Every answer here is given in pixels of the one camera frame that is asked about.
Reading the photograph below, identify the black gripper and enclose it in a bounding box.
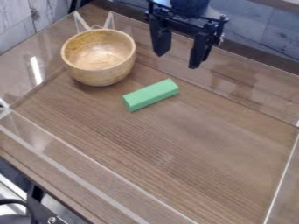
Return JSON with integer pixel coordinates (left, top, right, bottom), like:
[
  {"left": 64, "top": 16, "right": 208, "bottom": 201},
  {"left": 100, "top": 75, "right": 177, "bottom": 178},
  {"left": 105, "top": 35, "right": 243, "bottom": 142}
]
[{"left": 147, "top": 0, "right": 229, "bottom": 69}]

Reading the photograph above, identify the green rectangular stick block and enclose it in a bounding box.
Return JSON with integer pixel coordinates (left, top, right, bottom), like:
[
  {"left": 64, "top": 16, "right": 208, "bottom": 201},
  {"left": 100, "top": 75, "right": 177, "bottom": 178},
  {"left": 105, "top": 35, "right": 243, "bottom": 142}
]
[{"left": 123, "top": 79, "right": 179, "bottom": 112}]

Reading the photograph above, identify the wooden bowl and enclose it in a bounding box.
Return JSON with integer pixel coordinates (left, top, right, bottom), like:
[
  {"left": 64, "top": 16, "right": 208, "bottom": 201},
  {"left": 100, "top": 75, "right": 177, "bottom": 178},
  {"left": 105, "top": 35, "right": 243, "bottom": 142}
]
[{"left": 60, "top": 29, "right": 136, "bottom": 87}]

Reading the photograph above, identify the clear acrylic tray wall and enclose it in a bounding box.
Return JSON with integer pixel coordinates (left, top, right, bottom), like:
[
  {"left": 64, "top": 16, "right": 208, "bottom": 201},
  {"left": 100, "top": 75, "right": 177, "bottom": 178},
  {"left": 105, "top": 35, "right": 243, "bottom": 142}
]
[{"left": 0, "top": 6, "right": 299, "bottom": 224}]

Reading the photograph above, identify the black table frame bracket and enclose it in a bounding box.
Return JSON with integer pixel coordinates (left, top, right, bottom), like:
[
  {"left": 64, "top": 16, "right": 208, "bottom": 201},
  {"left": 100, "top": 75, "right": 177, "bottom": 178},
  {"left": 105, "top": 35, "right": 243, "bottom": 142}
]
[{"left": 23, "top": 184, "right": 95, "bottom": 224}]

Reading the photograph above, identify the black cable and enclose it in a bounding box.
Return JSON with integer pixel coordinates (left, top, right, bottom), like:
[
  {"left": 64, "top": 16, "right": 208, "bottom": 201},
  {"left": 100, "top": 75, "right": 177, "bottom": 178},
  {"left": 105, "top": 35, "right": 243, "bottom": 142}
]
[{"left": 0, "top": 198, "right": 29, "bottom": 217}]

